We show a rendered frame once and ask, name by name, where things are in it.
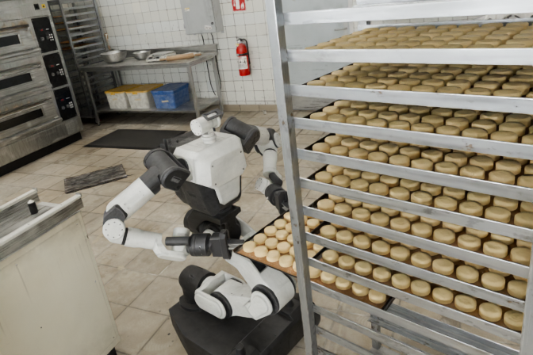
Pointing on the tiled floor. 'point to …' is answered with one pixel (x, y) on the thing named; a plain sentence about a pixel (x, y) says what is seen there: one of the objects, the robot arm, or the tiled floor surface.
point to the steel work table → (159, 68)
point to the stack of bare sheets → (94, 178)
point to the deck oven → (32, 79)
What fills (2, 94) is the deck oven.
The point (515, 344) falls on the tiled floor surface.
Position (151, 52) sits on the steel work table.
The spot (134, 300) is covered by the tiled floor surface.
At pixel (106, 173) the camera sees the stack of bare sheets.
